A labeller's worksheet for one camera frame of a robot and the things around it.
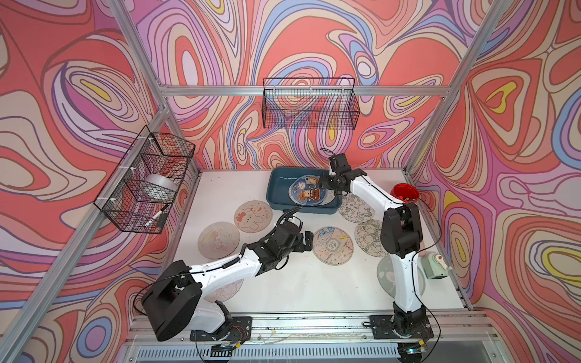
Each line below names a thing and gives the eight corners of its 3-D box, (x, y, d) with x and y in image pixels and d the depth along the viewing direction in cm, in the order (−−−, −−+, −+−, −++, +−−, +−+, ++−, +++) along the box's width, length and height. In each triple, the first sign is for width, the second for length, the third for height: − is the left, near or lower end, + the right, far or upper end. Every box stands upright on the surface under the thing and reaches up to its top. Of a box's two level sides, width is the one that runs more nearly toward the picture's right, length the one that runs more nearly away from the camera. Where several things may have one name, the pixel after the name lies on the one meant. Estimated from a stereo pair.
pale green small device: (425, 281, 86) (436, 273, 79) (418, 262, 90) (428, 253, 83) (440, 281, 86) (453, 273, 79) (433, 262, 90) (444, 253, 83)
